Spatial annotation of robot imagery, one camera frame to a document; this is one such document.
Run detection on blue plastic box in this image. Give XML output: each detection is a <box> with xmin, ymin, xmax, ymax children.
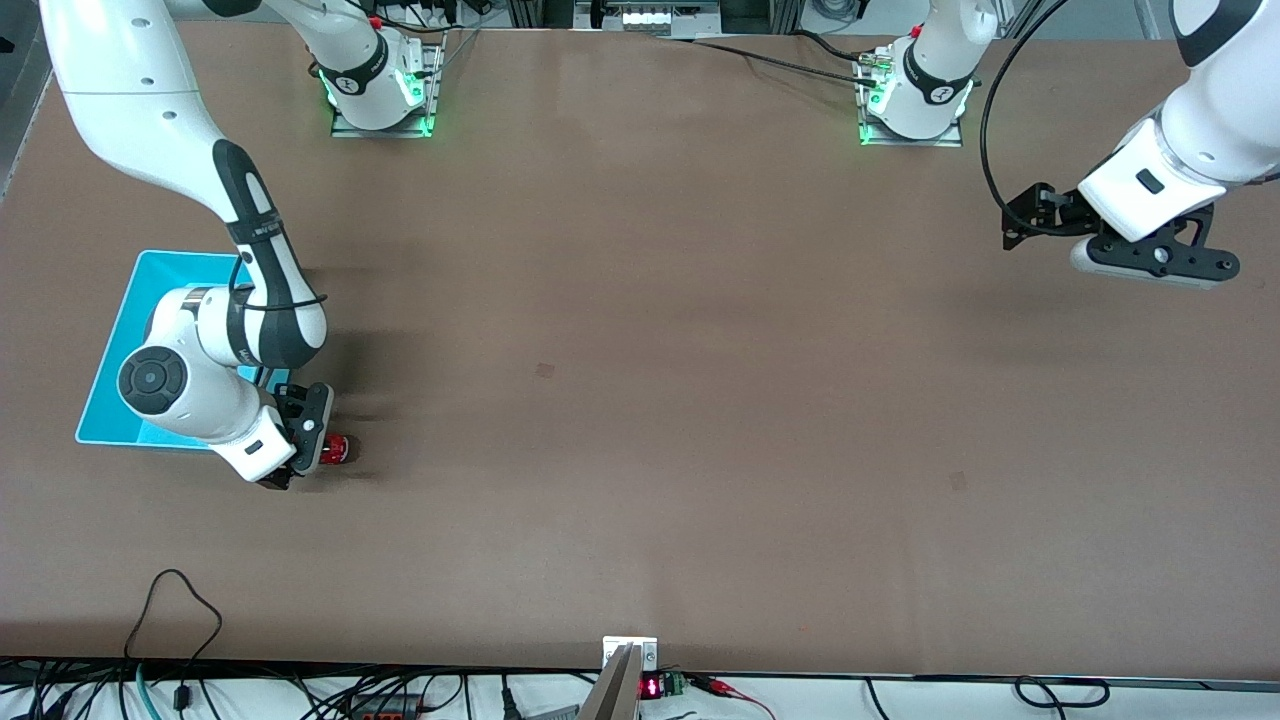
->
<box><xmin>75</xmin><ymin>250</ymin><xmax>293</xmax><ymax>449</ymax></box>

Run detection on grey aluminium bar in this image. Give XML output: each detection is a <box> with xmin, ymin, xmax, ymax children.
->
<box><xmin>578</xmin><ymin>645</ymin><xmax>641</xmax><ymax>720</ymax></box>

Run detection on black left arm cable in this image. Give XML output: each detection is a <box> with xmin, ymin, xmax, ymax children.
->
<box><xmin>981</xmin><ymin>0</ymin><xmax>1061</xmax><ymax>211</ymax></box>

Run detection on black right camera mount plate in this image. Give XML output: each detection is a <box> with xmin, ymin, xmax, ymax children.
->
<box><xmin>275</xmin><ymin>383</ymin><xmax>334</xmax><ymax>473</ymax></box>

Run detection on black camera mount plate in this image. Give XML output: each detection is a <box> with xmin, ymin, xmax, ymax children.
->
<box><xmin>275</xmin><ymin>383</ymin><xmax>334</xmax><ymax>473</ymax></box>
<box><xmin>1090</xmin><ymin>203</ymin><xmax>1241</xmax><ymax>281</ymax></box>

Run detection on black left camera mount plate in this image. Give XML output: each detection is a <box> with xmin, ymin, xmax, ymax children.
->
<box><xmin>1090</xmin><ymin>203</ymin><xmax>1241</xmax><ymax>281</ymax></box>

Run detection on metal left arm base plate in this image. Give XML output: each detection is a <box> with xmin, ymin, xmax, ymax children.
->
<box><xmin>857</xmin><ymin>50</ymin><xmax>964</xmax><ymax>148</ymax></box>

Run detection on black looped usb cable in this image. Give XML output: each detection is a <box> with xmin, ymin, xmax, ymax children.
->
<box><xmin>122</xmin><ymin>569</ymin><xmax>224</xmax><ymax>711</ymax></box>

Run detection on black cable bundle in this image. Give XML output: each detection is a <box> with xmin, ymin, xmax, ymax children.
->
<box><xmin>0</xmin><ymin>658</ymin><xmax>601</xmax><ymax>720</ymax></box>

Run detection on short black table cable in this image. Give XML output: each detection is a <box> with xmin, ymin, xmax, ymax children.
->
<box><xmin>795</xmin><ymin>28</ymin><xmax>876</xmax><ymax>63</ymax></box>

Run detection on long black table cable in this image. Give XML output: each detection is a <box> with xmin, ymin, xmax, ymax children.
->
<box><xmin>650</xmin><ymin>35</ymin><xmax>886</xmax><ymax>89</ymax></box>

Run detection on white metal bracket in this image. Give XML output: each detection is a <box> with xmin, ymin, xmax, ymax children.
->
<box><xmin>603</xmin><ymin>636</ymin><xmax>659</xmax><ymax>673</ymax></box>

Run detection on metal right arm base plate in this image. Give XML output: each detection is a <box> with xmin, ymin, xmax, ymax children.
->
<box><xmin>330</xmin><ymin>28</ymin><xmax>441</xmax><ymax>139</ymax></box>

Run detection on black coiled cable loop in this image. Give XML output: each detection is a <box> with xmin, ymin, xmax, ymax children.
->
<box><xmin>1015</xmin><ymin>677</ymin><xmax>1111</xmax><ymax>709</ymax></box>

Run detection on red clip lead wire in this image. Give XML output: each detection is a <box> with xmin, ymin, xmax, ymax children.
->
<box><xmin>690</xmin><ymin>675</ymin><xmax>776</xmax><ymax>720</ymax></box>

